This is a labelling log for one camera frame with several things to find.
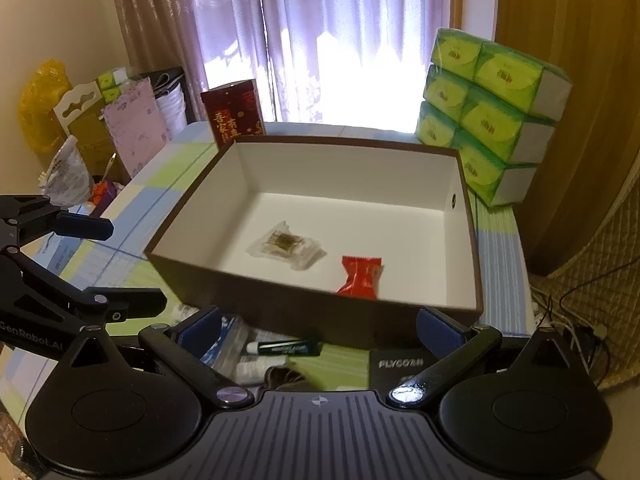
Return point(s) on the red gift bag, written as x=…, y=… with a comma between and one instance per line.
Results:
x=232, y=112

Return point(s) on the white printed packet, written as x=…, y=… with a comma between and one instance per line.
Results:
x=227, y=337

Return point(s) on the black product box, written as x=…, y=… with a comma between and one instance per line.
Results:
x=397, y=367

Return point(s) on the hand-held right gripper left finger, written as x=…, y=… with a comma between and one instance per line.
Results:
x=197, y=330

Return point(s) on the white plastic bag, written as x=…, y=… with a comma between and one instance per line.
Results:
x=67, y=172

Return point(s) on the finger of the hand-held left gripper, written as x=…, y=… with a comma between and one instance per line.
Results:
x=130, y=304
x=85, y=227

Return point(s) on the wooden slat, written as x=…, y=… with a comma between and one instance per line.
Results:
x=459, y=0
x=453, y=0

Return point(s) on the green ointment tube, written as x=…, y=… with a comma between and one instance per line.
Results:
x=287, y=349

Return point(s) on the stack of green tissue packs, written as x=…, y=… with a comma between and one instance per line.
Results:
x=492, y=110

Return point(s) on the sheer lilac curtain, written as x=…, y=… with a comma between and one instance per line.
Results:
x=320, y=30

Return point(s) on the brown hair scrunchie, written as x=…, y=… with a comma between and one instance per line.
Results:
x=292, y=379

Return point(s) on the wooden door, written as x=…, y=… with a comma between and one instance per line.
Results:
x=575, y=35

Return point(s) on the clear wrapped candy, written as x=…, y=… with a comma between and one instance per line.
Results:
x=286, y=245

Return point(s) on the checked cloth desktop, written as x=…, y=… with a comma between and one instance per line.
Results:
x=150, y=195

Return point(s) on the brown cardboard box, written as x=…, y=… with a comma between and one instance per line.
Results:
x=350, y=210

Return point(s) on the red wrapped candy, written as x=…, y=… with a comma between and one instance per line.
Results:
x=359, y=277

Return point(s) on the white pill bottle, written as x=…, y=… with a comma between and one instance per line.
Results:
x=184, y=313

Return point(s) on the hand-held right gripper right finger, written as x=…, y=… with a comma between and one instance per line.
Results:
x=440, y=330

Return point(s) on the yellow plastic bag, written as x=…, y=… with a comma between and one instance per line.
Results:
x=42, y=110

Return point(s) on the small orange object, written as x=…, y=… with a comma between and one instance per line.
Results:
x=101, y=192

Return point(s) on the beige curtain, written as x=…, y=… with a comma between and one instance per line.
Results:
x=155, y=15

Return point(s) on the quilted beige chair cover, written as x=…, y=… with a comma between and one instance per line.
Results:
x=610, y=270

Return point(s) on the stack of white paper bags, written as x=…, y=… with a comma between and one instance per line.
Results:
x=172, y=105

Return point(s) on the pink paper bag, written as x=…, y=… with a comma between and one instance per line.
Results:
x=135, y=125

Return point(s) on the white power strip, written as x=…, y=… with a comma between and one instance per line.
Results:
x=541, y=315

